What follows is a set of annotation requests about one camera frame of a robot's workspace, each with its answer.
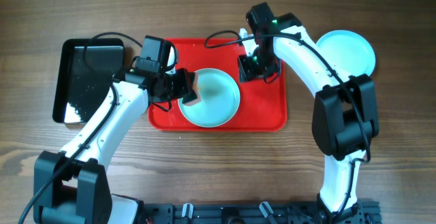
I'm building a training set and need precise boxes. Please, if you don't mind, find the green scouring sponge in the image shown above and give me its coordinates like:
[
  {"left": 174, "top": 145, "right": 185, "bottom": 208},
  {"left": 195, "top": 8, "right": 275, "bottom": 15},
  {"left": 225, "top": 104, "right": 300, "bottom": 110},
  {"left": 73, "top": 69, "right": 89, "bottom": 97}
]
[{"left": 182, "top": 72, "right": 201, "bottom": 106}]

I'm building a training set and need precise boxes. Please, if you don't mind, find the light blue plate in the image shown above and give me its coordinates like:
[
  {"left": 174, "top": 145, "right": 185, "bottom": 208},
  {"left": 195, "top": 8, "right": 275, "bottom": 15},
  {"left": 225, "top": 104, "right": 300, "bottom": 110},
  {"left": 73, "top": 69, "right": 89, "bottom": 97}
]
[
  {"left": 178, "top": 68, "right": 241, "bottom": 128},
  {"left": 316, "top": 30, "right": 376, "bottom": 76}
]

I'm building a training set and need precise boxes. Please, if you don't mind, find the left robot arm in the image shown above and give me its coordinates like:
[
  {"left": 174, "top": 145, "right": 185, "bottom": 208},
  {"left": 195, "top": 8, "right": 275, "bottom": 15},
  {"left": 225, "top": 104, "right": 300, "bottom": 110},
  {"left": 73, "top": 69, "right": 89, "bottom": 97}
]
[{"left": 27, "top": 68, "right": 199, "bottom": 223}]

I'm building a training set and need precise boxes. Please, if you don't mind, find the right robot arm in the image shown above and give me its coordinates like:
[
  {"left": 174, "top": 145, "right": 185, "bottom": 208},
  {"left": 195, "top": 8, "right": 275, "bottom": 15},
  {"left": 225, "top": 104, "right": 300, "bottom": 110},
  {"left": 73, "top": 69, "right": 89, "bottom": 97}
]
[{"left": 238, "top": 10, "right": 379, "bottom": 223}]

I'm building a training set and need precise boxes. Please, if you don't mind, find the red plastic tray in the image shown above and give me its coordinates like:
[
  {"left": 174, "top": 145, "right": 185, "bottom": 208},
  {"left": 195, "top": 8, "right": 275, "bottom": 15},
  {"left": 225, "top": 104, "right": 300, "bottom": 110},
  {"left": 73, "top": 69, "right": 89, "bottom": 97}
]
[{"left": 169, "top": 38, "right": 287, "bottom": 132}]

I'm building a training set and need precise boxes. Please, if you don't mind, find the black rectangular tray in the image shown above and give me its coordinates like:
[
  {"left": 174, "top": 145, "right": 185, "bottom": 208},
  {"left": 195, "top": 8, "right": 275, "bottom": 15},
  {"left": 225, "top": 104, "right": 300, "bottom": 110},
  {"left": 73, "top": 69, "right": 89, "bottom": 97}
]
[{"left": 52, "top": 38, "right": 125, "bottom": 124}]

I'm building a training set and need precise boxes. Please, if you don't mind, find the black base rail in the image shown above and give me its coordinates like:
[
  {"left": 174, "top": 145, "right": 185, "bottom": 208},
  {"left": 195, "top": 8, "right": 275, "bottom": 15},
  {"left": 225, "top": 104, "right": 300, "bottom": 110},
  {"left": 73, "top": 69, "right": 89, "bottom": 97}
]
[{"left": 136, "top": 202, "right": 381, "bottom": 224}]

